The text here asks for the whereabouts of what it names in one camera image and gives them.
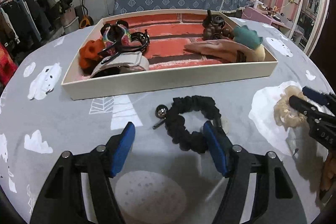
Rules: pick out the dark hanging clothes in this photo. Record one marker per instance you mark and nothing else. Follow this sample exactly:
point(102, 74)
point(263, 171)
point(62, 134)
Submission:
point(29, 24)

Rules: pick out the orange red coat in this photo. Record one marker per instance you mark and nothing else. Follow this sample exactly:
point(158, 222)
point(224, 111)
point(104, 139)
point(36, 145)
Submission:
point(7, 66)

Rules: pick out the black claw hair clip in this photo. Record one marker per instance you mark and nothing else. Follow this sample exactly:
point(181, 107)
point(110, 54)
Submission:
point(213, 20)

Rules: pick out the black ruffled scrunchie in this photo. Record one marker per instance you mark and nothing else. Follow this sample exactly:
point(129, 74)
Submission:
point(183, 121)

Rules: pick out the pink side table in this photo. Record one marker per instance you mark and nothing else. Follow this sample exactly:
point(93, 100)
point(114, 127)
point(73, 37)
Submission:
point(281, 23)

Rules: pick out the orange fabric scrunchie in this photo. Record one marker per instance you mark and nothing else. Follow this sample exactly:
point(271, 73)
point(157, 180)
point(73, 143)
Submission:
point(89, 57)

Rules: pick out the storage boxes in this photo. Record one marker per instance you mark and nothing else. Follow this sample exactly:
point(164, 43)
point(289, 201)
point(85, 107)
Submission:
point(69, 21)

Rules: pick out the garment steamer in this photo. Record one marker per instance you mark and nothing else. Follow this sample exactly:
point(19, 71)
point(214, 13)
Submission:
point(86, 20)

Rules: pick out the white framed mirror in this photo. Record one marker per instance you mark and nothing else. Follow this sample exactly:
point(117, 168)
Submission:
point(308, 23)

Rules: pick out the cream braided flower hairband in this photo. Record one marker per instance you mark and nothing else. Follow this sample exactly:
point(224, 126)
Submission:
point(286, 116)

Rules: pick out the polar bear grey tablecloth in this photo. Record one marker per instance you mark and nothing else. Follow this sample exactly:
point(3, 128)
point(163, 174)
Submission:
point(159, 183)

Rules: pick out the rainbow woven hair clip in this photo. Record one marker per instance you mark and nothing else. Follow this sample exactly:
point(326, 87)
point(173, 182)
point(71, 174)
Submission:
point(116, 39)

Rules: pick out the person right hand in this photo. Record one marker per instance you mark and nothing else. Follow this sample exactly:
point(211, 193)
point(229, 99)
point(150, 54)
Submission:
point(328, 172)

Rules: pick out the beige tray red lining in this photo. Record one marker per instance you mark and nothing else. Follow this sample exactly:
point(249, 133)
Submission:
point(170, 65)

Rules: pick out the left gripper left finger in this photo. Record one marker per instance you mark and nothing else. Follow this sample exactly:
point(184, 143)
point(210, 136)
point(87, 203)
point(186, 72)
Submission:
point(61, 199)

